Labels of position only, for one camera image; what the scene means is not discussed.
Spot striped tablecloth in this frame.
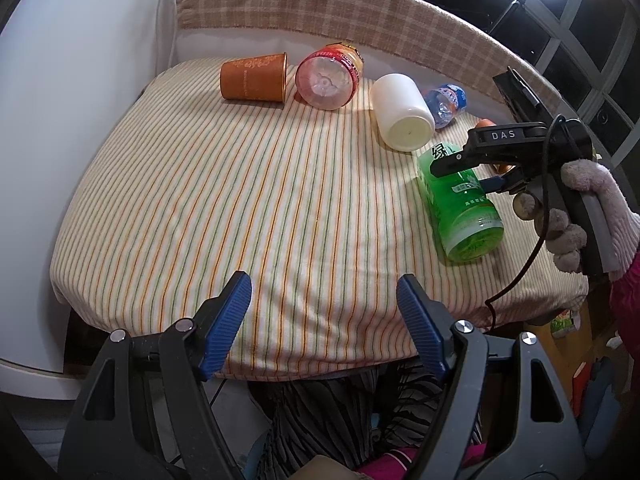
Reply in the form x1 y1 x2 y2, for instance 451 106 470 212
50 57 591 378

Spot brown cardboard box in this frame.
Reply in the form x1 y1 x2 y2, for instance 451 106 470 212
284 454 362 480

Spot white furniture frame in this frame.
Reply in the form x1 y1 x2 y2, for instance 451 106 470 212
0 355 101 402

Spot white cup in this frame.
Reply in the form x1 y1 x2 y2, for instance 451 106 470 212
370 73 437 152

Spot grey blue object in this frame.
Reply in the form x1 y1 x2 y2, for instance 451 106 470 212
582 356 622 457

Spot red label plastic bottle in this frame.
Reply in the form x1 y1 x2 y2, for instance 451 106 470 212
294 42 365 110

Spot person's striped pants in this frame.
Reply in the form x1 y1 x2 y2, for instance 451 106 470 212
249 360 483 480

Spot orange paper cup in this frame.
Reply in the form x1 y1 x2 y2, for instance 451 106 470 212
220 51 289 106

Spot small blue label bottle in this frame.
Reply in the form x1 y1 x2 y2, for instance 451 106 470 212
420 82 468 130

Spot person's right hand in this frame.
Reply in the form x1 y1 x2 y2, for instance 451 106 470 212
532 157 640 282

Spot pink garment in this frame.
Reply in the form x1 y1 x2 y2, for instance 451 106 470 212
356 441 482 480

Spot plaid cloth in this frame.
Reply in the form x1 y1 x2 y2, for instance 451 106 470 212
175 0 566 126

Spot black light stand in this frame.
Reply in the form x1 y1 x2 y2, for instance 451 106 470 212
500 0 528 28

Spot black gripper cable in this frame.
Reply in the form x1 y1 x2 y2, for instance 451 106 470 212
484 115 568 333

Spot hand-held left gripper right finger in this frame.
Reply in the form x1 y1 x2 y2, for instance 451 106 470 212
395 272 596 480

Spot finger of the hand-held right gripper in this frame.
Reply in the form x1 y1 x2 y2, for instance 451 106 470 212
430 141 502 179
481 169 532 196

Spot green plastic bottle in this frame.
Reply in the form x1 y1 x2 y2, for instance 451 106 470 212
416 142 505 264

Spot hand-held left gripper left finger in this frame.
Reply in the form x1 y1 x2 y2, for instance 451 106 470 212
57 270 253 480

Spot green printed packet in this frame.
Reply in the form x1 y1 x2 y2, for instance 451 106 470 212
549 309 582 339

